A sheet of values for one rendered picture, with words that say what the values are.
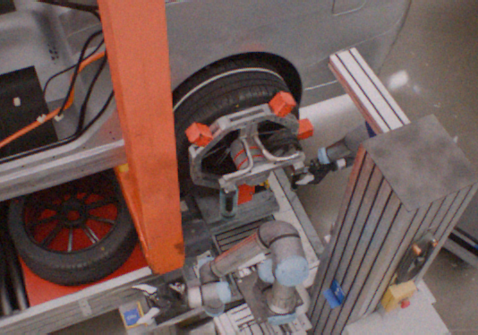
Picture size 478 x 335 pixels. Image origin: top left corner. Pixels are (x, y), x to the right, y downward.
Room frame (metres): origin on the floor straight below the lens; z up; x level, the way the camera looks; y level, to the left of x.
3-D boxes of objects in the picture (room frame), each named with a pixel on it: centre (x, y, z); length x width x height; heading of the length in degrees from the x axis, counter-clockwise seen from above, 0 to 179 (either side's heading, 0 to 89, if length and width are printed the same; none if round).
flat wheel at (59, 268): (1.68, 0.87, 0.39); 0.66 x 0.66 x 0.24
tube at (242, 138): (1.74, 0.04, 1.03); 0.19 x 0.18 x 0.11; 26
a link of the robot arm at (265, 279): (1.17, -0.15, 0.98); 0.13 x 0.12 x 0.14; 15
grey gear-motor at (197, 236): (1.78, 0.30, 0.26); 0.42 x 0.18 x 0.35; 26
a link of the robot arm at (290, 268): (1.05, -0.18, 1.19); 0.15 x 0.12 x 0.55; 15
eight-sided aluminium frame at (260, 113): (1.89, 0.01, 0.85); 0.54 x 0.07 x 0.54; 116
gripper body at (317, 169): (1.82, -0.37, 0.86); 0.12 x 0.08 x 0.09; 116
